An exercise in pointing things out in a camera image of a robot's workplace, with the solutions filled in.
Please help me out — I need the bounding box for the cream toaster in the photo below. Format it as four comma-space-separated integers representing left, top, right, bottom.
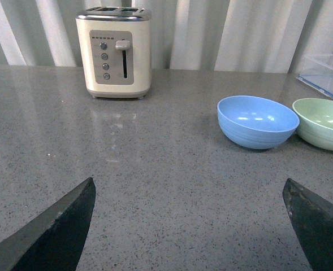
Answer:
76, 7, 152, 98

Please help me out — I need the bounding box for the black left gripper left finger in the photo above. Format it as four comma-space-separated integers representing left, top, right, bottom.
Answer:
0, 177, 96, 270

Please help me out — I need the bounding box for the blue bowl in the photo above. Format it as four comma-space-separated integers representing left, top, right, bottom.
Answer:
217, 95, 300, 150

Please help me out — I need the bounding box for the clear plastic container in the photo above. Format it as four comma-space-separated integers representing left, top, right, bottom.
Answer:
297, 54, 333, 99

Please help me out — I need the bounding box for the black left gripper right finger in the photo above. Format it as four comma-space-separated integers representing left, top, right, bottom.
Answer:
282, 178, 333, 270

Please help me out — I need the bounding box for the green bowl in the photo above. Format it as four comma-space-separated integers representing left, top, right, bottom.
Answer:
292, 98, 333, 151

